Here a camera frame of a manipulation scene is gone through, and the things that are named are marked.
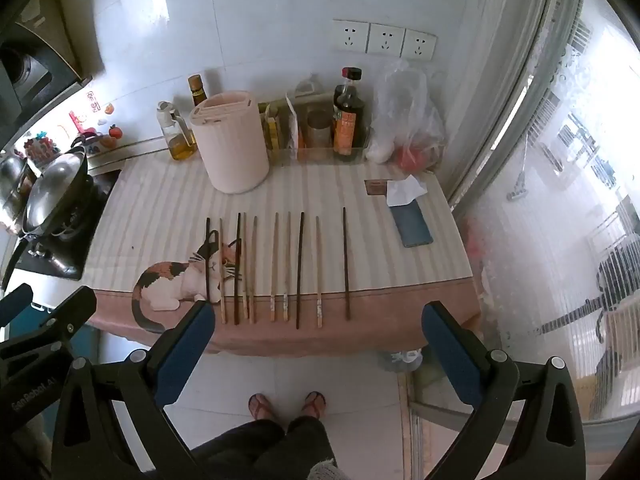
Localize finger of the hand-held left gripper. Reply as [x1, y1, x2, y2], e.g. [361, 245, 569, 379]
[0, 282, 34, 329]
[0, 286, 98, 362]

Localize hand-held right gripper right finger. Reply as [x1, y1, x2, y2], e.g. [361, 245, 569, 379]
[421, 301, 587, 480]

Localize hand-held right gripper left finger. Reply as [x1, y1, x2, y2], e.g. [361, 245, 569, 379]
[50, 301, 221, 480]

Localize dark wooden chopstick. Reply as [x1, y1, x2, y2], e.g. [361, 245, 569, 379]
[341, 207, 352, 321]
[295, 212, 306, 330]
[204, 217, 212, 302]
[233, 212, 243, 326]

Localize pink chopstick holder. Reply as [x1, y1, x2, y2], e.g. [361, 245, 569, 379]
[189, 90, 271, 194]

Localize small crumpled plastic bag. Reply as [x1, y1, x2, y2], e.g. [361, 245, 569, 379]
[377, 347, 423, 373]

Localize black gas stove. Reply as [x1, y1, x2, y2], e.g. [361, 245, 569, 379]
[10, 167, 123, 281]

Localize wok with metal lid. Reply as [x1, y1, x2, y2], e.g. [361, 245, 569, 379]
[0, 147, 96, 291]

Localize glass sliding door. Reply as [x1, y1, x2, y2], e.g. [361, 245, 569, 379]
[447, 0, 640, 426]

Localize steel pot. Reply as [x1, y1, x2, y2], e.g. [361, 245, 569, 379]
[0, 152, 31, 221]

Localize person's legs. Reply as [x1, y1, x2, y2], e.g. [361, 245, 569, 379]
[190, 417, 351, 480]

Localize person's right foot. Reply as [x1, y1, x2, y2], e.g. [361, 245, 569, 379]
[300, 391, 327, 418]

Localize white tissue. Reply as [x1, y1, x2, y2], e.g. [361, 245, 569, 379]
[386, 175, 428, 207]

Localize red tomato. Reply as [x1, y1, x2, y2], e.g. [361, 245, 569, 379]
[395, 145, 436, 171]

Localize striped cat print tablecloth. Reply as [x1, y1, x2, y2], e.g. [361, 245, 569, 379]
[82, 152, 481, 358]

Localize range hood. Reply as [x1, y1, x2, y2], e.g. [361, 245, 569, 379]
[0, 0, 93, 153]

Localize yellow seasoning packet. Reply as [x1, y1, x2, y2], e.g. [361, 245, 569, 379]
[262, 104, 281, 151]

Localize tall soy sauce bottle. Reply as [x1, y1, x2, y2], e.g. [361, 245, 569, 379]
[340, 67, 367, 163]

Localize white orange seasoning packet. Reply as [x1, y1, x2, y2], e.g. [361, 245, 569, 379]
[285, 92, 306, 161]

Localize clear plastic bag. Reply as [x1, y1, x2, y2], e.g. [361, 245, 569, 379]
[367, 59, 448, 173]

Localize dark bottle yellow cap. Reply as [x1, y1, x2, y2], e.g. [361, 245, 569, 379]
[187, 74, 208, 108]

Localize colourful wall ornament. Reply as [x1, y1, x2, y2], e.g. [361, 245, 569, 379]
[22, 130, 58, 161]

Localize white wall socket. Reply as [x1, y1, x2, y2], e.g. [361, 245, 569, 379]
[332, 20, 370, 53]
[401, 29, 437, 61]
[366, 23, 405, 57]

